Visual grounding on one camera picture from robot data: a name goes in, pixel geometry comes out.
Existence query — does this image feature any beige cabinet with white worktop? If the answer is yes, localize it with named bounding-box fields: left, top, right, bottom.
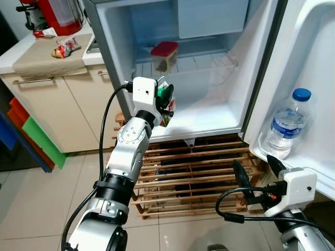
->
left=0, top=23, right=129, bottom=156

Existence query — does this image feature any green red white carton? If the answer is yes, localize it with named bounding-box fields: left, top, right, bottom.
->
left=156, top=77, right=177, bottom=128

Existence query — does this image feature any red plastic board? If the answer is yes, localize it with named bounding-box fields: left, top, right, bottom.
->
left=6, top=96, right=56, bottom=171

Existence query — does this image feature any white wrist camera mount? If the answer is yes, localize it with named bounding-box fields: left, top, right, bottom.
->
left=264, top=167, right=318, bottom=217
left=131, top=76, right=159, bottom=122

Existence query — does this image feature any clear container with red lid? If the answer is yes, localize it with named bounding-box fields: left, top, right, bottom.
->
left=150, top=41, right=180, bottom=74

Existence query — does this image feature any red and white snack packet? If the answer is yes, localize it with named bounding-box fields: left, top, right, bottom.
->
left=51, top=36, right=82, bottom=60

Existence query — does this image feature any green plastic board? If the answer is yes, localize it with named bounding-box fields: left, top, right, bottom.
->
left=20, top=116, right=68, bottom=170

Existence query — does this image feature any grey robot foot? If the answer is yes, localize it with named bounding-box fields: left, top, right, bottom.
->
left=206, top=243, right=229, bottom=251

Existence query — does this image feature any blue plastic board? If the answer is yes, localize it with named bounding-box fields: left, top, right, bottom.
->
left=0, top=111, right=19, bottom=153

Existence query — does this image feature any small beige cloth mat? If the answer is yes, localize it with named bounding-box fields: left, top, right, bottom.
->
left=12, top=35, right=89, bottom=81

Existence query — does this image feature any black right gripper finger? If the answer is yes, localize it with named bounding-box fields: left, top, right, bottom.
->
left=232, top=159, right=253, bottom=203
left=265, top=154, right=288, bottom=179

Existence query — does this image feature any long metal cabinet handle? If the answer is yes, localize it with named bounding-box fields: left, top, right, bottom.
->
left=13, top=77, right=55, bottom=86

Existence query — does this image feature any grey fridge with white interior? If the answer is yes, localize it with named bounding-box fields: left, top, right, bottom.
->
left=83, top=0, right=289, bottom=151

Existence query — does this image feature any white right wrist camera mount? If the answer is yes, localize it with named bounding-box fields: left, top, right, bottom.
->
left=264, top=167, right=318, bottom=217

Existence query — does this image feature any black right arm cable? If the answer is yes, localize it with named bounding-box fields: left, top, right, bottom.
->
left=215, top=187, right=335, bottom=242

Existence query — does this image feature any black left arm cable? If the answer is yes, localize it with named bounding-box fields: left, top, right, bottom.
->
left=60, top=82, right=135, bottom=251

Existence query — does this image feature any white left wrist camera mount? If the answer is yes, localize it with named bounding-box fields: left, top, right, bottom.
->
left=131, top=76, right=159, bottom=122

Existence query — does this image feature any clear water bottle blue cap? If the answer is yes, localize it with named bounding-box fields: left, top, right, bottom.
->
left=261, top=87, right=314, bottom=161

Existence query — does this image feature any pale blue freezer flap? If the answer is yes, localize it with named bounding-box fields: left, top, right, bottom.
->
left=177, top=0, right=250, bottom=40

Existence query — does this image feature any wooden slatted rack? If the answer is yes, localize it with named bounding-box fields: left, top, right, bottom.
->
left=112, top=111, right=271, bottom=220

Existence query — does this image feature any red kitchen appliance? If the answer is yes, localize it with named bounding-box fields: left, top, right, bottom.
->
left=15, top=0, right=85, bottom=38

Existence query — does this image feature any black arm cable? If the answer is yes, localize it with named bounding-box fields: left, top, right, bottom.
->
left=60, top=82, right=135, bottom=251
left=215, top=187, right=335, bottom=242

